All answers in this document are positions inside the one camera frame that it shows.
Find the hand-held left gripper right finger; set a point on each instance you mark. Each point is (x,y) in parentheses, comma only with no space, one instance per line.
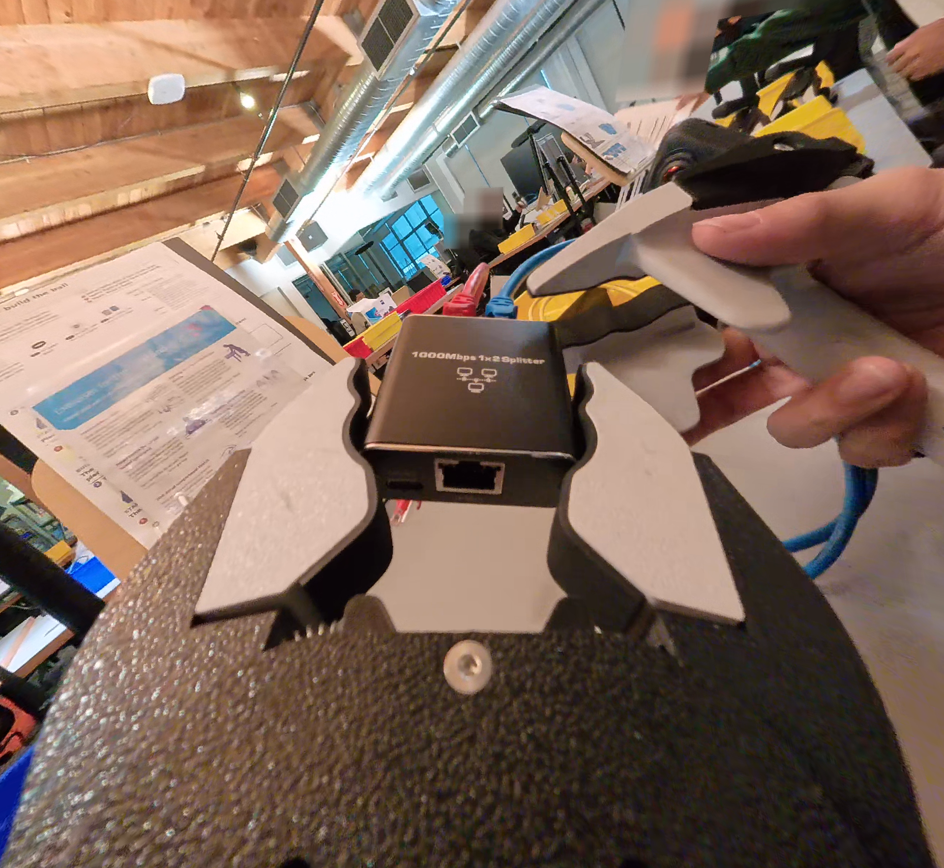
(649,514)

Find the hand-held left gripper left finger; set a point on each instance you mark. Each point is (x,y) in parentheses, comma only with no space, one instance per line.
(295,507)

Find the silver ventilation duct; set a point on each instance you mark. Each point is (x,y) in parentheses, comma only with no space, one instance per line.
(516,20)
(324,145)

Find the person's right hand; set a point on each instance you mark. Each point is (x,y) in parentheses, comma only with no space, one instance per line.
(870,241)

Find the black network splitter box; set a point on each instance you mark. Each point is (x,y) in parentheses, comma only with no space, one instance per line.
(472,403)

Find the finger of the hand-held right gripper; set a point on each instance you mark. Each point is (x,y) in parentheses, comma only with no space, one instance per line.
(605,249)
(641,352)

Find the ceiling speaker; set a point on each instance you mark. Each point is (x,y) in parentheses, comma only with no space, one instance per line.
(312,235)

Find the wooden instruction board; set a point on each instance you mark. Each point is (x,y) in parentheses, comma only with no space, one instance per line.
(575,120)
(81,521)

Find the blue plastic bin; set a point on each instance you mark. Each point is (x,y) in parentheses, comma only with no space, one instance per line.
(11,809)

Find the printed instruction sheet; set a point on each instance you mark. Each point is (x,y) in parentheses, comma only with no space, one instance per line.
(147,381)

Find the red plastic bin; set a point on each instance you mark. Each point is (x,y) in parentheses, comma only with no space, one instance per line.
(424,297)

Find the white ceiling device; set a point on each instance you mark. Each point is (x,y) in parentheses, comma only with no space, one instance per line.
(166,89)

